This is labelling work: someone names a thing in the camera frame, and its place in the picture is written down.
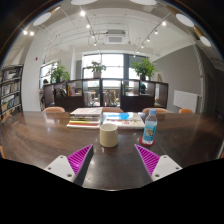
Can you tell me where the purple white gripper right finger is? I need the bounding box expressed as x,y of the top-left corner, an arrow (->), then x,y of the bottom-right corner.
135,144 -> 182,184

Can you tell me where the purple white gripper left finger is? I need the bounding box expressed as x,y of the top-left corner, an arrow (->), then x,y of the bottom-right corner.
45,144 -> 93,186

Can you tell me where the clear plastic water bottle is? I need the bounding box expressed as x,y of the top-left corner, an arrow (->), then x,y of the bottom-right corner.
143,110 -> 157,144

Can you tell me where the red round coaster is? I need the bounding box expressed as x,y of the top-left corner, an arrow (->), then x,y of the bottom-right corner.
139,137 -> 155,146

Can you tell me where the cream ceramic cup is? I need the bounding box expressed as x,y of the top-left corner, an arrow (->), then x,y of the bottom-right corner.
100,123 -> 118,147

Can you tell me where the stack of books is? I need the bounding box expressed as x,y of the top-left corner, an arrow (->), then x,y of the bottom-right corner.
67,107 -> 102,129

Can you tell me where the flat magazine with blue cover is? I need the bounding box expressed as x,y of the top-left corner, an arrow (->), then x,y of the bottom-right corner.
104,112 -> 145,129

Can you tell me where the orange chair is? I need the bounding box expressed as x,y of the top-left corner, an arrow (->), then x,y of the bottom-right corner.
179,108 -> 193,113
43,106 -> 65,113
102,107 -> 124,113
142,108 -> 170,114

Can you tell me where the left orange chair back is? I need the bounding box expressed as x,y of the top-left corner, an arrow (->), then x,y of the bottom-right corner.
43,106 -> 65,113

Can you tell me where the far right orange chair back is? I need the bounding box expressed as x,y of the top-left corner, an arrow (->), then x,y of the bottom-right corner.
179,108 -> 193,113

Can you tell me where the middle orange chair back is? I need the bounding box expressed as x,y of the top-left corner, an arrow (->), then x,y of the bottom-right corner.
102,107 -> 124,113

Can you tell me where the dark wooden shelf divider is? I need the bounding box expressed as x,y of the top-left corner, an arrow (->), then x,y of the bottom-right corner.
44,78 -> 168,112

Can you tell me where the left potted green plant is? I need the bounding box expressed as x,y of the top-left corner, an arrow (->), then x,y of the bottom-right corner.
51,62 -> 70,83

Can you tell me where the potted green plant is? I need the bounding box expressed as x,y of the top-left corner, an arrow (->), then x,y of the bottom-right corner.
131,58 -> 156,81
87,61 -> 106,78
51,62 -> 70,83

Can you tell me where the right potted green plant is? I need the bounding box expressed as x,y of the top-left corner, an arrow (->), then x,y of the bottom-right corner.
131,58 -> 156,81

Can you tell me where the middle potted green plant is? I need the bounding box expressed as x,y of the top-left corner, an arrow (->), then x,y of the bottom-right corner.
87,61 -> 106,78

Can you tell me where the ceiling air conditioner unit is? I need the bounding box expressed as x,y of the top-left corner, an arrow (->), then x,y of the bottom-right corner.
104,29 -> 126,44

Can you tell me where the white board leaning on wall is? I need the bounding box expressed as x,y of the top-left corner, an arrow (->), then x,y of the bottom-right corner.
173,90 -> 199,113

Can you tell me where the bookshelf at left wall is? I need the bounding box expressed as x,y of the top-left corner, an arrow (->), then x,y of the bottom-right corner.
0,65 -> 23,120

